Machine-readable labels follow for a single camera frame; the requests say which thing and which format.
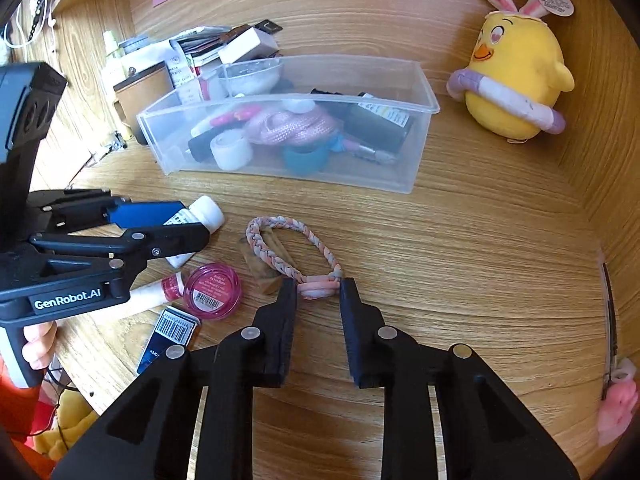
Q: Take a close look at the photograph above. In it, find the clear plastic storage box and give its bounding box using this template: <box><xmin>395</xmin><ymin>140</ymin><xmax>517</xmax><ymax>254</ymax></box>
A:
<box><xmin>136</xmin><ymin>55</ymin><xmax>441</xmax><ymax>195</ymax></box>

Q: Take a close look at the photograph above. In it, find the pink round tin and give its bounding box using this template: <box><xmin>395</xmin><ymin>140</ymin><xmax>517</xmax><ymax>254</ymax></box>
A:
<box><xmin>183</xmin><ymin>262</ymin><xmax>242</xmax><ymax>320</ymax></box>

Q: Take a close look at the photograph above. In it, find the brown ceramic mug with lid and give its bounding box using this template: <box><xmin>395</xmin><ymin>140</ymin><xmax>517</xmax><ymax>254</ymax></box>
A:
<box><xmin>112</xmin><ymin>61</ymin><xmax>177</xmax><ymax>142</ymax></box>

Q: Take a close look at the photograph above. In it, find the white charging cable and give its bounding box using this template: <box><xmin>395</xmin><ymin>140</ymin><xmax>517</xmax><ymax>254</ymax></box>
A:
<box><xmin>0</xmin><ymin>0</ymin><xmax>61</xmax><ymax>52</ymax></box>

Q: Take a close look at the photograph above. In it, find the yellow chick plush toy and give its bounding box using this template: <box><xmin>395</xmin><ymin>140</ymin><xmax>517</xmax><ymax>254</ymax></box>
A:
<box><xmin>446</xmin><ymin>0</ymin><xmax>576</xmax><ymax>143</ymax></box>

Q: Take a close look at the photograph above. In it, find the teal tape ring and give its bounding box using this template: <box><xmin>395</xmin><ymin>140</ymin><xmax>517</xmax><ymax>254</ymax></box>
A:
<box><xmin>283</xmin><ymin>144</ymin><xmax>331</xmax><ymax>177</ymax></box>

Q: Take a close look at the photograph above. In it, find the pinkish tube with white cap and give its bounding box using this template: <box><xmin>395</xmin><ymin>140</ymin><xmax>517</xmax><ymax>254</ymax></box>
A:
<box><xmin>129</xmin><ymin>272</ymin><xmax>186</xmax><ymax>312</ymax></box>

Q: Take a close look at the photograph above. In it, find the dark spray bottle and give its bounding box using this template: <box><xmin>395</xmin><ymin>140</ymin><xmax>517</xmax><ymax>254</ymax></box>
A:
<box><xmin>310</xmin><ymin>89</ymin><xmax>416</xmax><ymax>154</ymax></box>

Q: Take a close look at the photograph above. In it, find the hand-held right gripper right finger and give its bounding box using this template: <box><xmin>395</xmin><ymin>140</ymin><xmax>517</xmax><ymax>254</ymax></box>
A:
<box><xmin>340</xmin><ymin>277</ymin><xmax>581</xmax><ymax>480</ymax></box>

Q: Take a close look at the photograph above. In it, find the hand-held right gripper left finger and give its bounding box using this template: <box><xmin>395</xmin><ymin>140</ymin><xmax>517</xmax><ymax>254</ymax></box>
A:
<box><xmin>52</xmin><ymin>277</ymin><xmax>299</xmax><ymax>480</ymax></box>

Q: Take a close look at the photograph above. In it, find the pink paw charm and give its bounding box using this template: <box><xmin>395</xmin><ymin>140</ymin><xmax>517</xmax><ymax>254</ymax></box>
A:
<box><xmin>597</xmin><ymin>357</ymin><xmax>638</xmax><ymax>448</ymax></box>

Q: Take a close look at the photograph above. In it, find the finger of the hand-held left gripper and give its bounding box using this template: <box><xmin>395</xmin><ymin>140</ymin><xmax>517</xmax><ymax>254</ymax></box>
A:
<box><xmin>30</xmin><ymin>224</ymin><xmax>211</xmax><ymax>287</ymax></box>
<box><xmin>30</xmin><ymin>189</ymin><xmax>189</xmax><ymax>234</ymax></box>

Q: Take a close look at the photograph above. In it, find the stack of papers and booklets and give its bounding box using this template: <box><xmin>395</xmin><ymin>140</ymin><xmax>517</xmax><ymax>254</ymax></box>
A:
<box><xmin>125</xmin><ymin>24</ymin><xmax>281</xmax><ymax>104</ymax></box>

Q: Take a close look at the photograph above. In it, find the small white box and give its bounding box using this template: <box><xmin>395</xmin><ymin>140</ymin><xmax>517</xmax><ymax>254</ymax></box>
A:
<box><xmin>217</xmin><ymin>26</ymin><xmax>279</xmax><ymax>65</ymax></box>

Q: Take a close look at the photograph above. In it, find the person's left hand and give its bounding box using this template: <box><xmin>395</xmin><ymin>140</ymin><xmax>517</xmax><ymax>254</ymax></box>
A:
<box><xmin>21</xmin><ymin>320</ymin><xmax>59</xmax><ymax>372</ymax></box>

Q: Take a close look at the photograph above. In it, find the white ointment tube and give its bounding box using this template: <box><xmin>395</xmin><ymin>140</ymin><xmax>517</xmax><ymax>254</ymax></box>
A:
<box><xmin>190</xmin><ymin>115</ymin><xmax>222</xmax><ymax>139</ymax></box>

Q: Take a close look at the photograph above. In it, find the braided bracelet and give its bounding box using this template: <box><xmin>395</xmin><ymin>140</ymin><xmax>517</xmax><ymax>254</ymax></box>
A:
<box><xmin>246</xmin><ymin>215</ymin><xmax>346</xmax><ymax>302</ymax></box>

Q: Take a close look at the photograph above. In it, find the white tape roll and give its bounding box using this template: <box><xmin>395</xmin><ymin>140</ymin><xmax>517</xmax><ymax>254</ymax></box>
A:
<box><xmin>210</xmin><ymin>132</ymin><xmax>253</xmax><ymax>171</ymax></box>

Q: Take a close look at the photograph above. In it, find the dark blue box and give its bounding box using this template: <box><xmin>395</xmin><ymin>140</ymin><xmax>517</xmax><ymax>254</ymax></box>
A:
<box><xmin>136</xmin><ymin>305</ymin><xmax>202</xmax><ymax>376</ymax></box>

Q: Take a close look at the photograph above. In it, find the yellow cloth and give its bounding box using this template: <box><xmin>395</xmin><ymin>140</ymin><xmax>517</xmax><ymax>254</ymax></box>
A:
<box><xmin>32</xmin><ymin>390</ymin><xmax>101</xmax><ymax>461</ymax></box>

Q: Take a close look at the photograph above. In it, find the white pill bottle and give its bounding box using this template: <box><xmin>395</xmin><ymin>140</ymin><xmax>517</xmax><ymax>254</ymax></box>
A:
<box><xmin>165</xmin><ymin>196</ymin><xmax>225</xmax><ymax>268</ymax></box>

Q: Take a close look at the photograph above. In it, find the black cord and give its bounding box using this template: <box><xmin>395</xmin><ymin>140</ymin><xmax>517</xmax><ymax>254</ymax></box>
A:
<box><xmin>600</xmin><ymin>260</ymin><xmax>624</xmax><ymax>376</ymax></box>

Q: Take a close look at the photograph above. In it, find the pink rope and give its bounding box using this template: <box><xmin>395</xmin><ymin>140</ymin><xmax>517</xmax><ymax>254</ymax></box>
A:
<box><xmin>247</xmin><ymin>107</ymin><xmax>341</xmax><ymax>147</ymax></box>

